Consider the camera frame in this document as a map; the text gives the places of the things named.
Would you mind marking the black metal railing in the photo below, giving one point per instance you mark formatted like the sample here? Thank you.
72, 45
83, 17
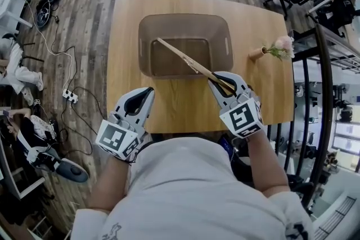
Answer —
323, 92

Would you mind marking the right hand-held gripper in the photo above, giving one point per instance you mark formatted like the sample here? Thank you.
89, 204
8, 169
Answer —
242, 118

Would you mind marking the grey oval floor pedal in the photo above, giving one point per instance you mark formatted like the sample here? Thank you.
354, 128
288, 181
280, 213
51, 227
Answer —
72, 171

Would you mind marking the wooden clothes hanger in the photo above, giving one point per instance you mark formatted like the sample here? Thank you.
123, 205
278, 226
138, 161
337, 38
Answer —
185, 58

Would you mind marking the black wheeled floor device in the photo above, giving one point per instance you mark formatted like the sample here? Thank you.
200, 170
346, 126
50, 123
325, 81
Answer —
46, 8

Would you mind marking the small wooden vase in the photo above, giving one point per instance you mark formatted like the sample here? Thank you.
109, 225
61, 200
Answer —
256, 53

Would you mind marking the translucent brown plastic container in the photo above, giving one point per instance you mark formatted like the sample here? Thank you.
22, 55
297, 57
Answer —
182, 25

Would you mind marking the person's left forearm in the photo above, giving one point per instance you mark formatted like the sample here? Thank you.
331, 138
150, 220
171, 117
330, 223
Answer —
112, 182

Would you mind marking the person's right forearm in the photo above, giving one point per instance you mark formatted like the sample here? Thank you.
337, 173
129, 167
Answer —
265, 165

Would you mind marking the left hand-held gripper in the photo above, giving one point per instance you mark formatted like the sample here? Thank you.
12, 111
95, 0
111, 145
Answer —
118, 137

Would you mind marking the pink flower bunch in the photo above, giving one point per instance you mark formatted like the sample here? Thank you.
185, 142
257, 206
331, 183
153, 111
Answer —
284, 45

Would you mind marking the blue screen device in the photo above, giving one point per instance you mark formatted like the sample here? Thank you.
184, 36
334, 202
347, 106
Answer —
226, 146

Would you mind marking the white power strip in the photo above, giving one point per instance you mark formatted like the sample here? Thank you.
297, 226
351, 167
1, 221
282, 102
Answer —
70, 95

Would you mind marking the person's white shirt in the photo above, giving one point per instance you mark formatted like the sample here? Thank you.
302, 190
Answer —
191, 194

